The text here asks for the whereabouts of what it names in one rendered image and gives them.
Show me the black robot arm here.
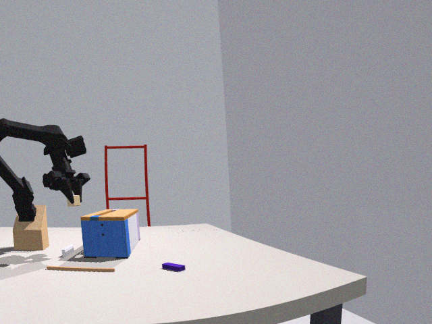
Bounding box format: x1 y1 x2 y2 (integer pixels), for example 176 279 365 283
0 118 86 222

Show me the small purple block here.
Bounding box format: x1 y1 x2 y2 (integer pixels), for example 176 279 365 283
162 263 186 272

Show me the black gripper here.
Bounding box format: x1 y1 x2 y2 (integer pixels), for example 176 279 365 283
43 156 90 204

